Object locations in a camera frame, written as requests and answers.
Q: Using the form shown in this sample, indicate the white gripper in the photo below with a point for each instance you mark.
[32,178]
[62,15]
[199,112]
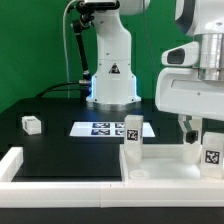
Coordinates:
[180,91]

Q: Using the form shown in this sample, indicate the white square tabletop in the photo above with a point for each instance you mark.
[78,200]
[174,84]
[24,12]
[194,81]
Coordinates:
[164,161]

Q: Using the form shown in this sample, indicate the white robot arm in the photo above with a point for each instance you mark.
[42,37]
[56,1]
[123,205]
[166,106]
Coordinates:
[114,85]

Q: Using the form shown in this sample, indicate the white U-shaped obstacle fence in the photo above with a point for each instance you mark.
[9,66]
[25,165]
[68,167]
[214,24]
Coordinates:
[205,192]

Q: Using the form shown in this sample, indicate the white fiducial tag sheet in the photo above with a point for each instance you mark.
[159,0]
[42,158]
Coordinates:
[98,129]

